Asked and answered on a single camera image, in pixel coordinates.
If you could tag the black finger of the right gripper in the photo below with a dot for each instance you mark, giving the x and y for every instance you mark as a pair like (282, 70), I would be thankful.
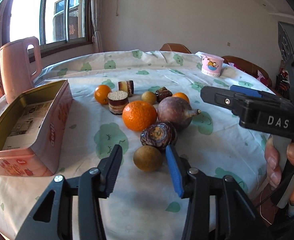
(223, 98)

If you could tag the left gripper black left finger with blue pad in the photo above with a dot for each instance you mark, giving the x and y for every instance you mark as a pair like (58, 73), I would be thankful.
(51, 216)

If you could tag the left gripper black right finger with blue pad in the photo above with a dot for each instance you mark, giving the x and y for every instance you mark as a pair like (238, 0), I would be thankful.
(218, 207)

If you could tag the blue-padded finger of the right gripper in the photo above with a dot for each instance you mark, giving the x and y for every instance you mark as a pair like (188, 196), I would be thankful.
(252, 92)

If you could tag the small orange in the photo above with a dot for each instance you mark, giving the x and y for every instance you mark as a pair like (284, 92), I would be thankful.
(182, 96)
(101, 94)

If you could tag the purple passion fruit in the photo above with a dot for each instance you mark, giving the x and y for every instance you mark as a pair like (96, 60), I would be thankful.
(176, 111)

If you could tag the brown longan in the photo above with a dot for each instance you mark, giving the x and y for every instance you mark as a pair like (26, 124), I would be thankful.
(149, 97)
(147, 158)

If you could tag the dark brown water chestnut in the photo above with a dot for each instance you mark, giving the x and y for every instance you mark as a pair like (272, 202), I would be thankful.
(159, 136)

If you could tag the large orange mandarin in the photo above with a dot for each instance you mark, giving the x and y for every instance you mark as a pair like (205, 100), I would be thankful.
(139, 115)

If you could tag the brown leather chair right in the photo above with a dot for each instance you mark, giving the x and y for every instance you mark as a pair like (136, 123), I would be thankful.
(250, 68)

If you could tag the brown leather chair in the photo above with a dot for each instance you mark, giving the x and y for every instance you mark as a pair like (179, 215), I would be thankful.
(250, 68)
(175, 47)

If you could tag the pink cartoon cup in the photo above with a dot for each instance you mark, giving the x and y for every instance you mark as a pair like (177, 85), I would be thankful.
(211, 65)

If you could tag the brown leather chair left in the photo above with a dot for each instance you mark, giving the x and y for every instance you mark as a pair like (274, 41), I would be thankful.
(175, 47)

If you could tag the pink metal tin box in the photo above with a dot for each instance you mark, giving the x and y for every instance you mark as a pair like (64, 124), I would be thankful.
(32, 129)

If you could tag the pink electric kettle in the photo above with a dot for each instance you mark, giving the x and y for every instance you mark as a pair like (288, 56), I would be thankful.
(15, 68)

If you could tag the beige curtain right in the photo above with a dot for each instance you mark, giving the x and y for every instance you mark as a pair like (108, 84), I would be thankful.
(96, 6)

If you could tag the window with green frame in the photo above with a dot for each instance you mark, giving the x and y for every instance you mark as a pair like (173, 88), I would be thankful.
(57, 24)

